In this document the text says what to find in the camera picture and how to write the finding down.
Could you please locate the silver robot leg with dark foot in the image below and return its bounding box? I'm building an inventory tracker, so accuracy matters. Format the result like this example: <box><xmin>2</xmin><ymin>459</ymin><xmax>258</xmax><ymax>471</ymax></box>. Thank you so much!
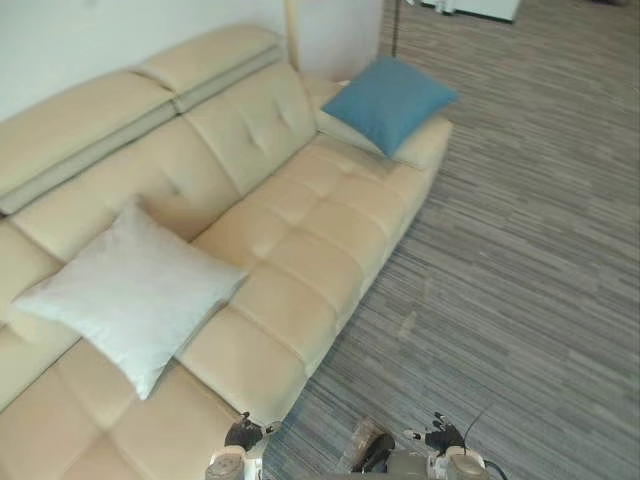
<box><xmin>342</xmin><ymin>418</ymin><xmax>441</xmax><ymax>480</ymax></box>

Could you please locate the beige leather sofa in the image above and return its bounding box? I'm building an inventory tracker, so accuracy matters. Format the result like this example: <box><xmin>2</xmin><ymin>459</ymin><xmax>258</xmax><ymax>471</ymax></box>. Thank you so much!
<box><xmin>0</xmin><ymin>23</ymin><xmax>454</xmax><ymax>480</ymax></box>

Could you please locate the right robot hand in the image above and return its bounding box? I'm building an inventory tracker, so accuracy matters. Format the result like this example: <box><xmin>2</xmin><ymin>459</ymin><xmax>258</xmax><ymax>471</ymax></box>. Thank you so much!
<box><xmin>402</xmin><ymin>411</ymin><xmax>467</xmax><ymax>457</ymax></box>

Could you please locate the blue square cushion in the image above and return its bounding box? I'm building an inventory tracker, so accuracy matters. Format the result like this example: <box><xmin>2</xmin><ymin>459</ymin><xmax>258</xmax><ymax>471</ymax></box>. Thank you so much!
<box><xmin>320</xmin><ymin>55</ymin><xmax>461</xmax><ymax>158</ymax></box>

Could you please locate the white cabinet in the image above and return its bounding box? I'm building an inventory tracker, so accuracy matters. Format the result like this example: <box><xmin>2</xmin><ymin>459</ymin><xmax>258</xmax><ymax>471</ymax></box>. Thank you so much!
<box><xmin>418</xmin><ymin>0</ymin><xmax>521</xmax><ymax>23</ymax></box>

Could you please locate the light grey square cushion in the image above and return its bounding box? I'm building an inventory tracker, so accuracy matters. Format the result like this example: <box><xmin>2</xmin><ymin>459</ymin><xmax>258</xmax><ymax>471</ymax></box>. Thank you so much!
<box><xmin>10</xmin><ymin>195</ymin><xmax>250</xmax><ymax>401</ymax></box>

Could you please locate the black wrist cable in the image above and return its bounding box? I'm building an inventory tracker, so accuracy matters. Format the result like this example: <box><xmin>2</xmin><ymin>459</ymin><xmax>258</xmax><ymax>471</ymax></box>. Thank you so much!
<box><xmin>462</xmin><ymin>406</ymin><xmax>509</xmax><ymax>480</ymax></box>

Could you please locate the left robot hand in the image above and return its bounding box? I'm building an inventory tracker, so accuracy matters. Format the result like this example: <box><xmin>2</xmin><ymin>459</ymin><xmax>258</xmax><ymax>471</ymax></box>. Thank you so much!
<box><xmin>224</xmin><ymin>411</ymin><xmax>283</xmax><ymax>450</ymax></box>

